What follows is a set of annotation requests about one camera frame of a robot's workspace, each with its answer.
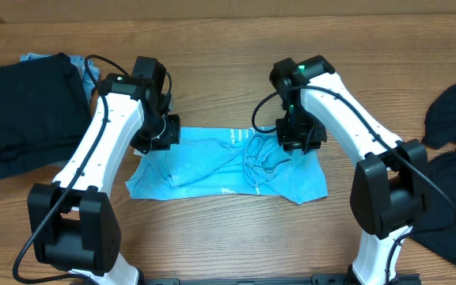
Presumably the light blue printed t-shirt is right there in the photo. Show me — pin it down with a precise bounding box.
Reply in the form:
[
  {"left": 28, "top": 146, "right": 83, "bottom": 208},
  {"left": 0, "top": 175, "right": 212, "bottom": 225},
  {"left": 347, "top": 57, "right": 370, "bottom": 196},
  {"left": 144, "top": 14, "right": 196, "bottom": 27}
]
[{"left": 126, "top": 127, "right": 328, "bottom": 204}]

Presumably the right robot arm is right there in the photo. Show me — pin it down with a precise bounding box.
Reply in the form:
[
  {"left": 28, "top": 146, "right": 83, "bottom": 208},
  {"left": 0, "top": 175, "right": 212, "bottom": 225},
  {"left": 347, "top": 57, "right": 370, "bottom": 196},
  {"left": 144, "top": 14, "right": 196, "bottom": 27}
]
[{"left": 269, "top": 55, "right": 431, "bottom": 284}]

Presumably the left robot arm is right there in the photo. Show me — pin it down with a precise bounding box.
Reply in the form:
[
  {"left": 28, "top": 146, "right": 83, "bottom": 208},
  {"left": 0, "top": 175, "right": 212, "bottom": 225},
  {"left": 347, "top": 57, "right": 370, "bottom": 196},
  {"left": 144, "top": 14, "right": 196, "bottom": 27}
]
[{"left": 13, "top": 56, "right": 180, "bottom": 284}]

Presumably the folded black garment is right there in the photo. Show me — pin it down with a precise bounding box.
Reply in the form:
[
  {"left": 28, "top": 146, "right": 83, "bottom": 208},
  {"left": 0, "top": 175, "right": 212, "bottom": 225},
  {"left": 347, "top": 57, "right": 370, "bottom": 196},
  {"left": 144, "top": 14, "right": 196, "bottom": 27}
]
[{"left": 0, "top": 53, "right": 91, "bottom": 180}]

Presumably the black t-shirt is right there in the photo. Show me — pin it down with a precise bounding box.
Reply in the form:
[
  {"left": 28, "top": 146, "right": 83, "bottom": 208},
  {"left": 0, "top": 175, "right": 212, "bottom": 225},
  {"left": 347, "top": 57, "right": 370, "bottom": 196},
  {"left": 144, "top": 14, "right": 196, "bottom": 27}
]
[{"left": 409, "top": 80, "right": 456, "bottom": 278}]

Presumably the right black cable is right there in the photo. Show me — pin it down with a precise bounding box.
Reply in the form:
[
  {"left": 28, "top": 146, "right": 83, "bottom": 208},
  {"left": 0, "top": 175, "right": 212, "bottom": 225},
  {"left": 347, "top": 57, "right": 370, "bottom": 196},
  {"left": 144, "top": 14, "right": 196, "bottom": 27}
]
[{"left": 250, "top": 85, "right": 456, "bottom": 285}]

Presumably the black cable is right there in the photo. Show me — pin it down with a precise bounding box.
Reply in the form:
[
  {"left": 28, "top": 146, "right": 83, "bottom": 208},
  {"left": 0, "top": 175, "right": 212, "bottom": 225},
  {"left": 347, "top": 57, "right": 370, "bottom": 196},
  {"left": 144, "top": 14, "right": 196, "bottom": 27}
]
[
  {"left": 12, "top": 54, "right": 173, "bottom": 285},
  {"left": 250, "top": 85, "right": 456, "bottom": 285}
]

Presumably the left black cable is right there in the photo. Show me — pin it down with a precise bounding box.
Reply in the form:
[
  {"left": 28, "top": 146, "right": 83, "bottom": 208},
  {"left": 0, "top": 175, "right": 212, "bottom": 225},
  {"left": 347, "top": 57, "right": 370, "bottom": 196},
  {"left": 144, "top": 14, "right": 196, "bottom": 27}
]
[{"left": 12, "top": 54, "right": 173, "bottom": 285}]

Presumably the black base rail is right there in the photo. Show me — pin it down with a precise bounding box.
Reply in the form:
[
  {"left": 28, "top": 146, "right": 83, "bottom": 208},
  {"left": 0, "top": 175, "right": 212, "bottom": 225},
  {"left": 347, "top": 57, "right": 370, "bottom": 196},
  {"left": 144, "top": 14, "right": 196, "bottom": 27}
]
[{"left": 139, "top": 273, "right": 351, "bottom": 285}]

